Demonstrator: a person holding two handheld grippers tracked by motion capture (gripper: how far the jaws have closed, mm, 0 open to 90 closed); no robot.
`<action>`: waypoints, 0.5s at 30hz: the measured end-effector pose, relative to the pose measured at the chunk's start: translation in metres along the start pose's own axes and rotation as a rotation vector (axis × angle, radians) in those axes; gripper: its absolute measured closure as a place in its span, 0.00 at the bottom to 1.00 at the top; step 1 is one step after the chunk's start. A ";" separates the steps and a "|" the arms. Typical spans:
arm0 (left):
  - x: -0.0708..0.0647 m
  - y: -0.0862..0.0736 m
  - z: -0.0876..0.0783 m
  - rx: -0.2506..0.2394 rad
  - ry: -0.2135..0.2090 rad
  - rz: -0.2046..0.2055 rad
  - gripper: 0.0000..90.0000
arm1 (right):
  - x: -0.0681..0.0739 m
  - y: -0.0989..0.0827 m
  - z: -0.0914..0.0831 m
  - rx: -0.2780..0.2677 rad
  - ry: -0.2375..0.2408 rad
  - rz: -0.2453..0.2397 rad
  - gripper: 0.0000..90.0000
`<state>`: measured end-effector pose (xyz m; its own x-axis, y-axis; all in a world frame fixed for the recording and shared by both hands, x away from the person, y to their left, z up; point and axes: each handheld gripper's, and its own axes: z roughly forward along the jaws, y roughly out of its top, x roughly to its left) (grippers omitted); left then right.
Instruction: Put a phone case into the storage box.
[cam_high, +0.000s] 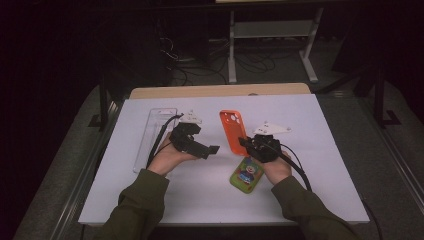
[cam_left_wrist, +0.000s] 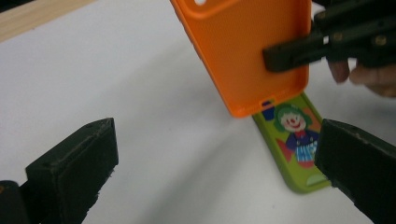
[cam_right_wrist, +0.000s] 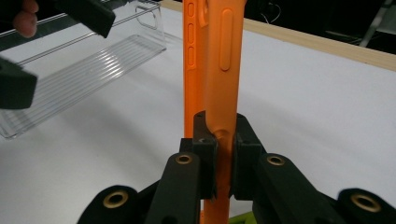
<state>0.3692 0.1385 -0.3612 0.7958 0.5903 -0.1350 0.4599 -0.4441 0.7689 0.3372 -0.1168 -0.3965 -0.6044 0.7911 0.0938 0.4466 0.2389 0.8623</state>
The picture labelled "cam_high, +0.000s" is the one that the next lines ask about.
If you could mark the person's left hand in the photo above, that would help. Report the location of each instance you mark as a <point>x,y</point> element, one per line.
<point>166,160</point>

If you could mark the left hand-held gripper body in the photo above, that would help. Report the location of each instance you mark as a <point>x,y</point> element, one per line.
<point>186,136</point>

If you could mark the white metal desk frame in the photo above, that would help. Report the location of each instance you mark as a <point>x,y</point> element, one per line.
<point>232,50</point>

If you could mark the black metal stand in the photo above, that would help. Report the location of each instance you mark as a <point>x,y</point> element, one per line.
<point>379,96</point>
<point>103,100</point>

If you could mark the wooden table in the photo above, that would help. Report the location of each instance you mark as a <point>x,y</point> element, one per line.
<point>216,90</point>

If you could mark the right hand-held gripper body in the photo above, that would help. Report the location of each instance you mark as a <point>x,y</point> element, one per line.
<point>265,148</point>

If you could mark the green clown phone case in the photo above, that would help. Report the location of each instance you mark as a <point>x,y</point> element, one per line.
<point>245,180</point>

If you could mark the clear plastic rack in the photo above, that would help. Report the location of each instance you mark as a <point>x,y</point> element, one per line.
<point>146,140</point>

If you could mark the person's right hand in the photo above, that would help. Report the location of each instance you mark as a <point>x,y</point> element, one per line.
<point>278,171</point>

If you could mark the orange phone case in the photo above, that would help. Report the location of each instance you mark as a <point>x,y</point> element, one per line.
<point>230,133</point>

